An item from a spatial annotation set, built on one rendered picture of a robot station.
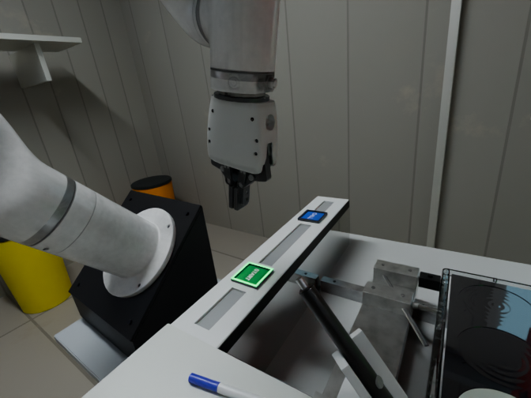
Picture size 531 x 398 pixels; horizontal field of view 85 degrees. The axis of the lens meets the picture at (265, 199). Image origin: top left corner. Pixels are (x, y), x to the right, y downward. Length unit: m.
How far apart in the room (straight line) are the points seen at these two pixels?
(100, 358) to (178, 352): 0.30
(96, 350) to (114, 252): 0.24
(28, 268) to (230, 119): 2.18
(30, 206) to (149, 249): 0.20
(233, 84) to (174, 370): 0.35
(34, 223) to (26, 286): 2.02
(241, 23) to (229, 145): 0.15
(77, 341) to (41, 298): 1.81
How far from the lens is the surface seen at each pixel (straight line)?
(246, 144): 0.40
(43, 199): 0.51
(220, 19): 0.38
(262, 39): 0.38
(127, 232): 0.57
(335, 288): 0.69
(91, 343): 0.76
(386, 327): 0.56
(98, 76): 3.18
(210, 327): 0.47
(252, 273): 0.53
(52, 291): 2.57
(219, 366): 0.41
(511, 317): 0.61
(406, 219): 2.07
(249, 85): 0.38
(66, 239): 0.54
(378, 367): 0.26
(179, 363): 0.43
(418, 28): 1.88
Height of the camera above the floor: 1.27
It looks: 21 degrees down
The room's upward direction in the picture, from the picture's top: 7 degrees counter-clockwise
